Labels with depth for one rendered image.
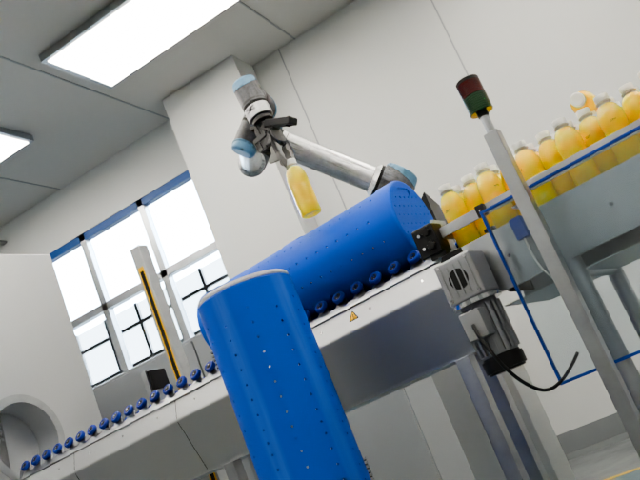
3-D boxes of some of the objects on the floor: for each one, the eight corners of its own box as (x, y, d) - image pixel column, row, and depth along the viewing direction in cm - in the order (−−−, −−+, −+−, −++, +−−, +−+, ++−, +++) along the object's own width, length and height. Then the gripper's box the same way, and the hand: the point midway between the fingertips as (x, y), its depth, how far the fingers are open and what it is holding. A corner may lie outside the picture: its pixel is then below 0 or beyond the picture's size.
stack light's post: (690, 554, 188) (488, 137, 216) (708, 550, 186) (501, 130, 214) (687, 559, 184) (482, 135, 212) (705, 554, 182) (495, 128, 210)
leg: (564, 550, 246) (477, 355, 262) (582, 545, 244) (492, 348, 260) (558, 556, 242) (470, 357, 257) (576, 550, 239) (486, 350, 255)
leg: (550, 565, 235) (460, 359, 251) (569, 559, 232) (476, 352, 248) (544, 571, 230) (451, 362, 246) (563, 566, 227) (469, 354, 243)
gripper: (262, 130, 290) (288, 179, 283) (241, 126, 281) (267, 176, 274) (279, 115, 286) (305, 165, 279) (257, 110, 277) (284, 162, 270)
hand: (290, 163), depth 276 cm, fingers closed on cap, 4 cm apart
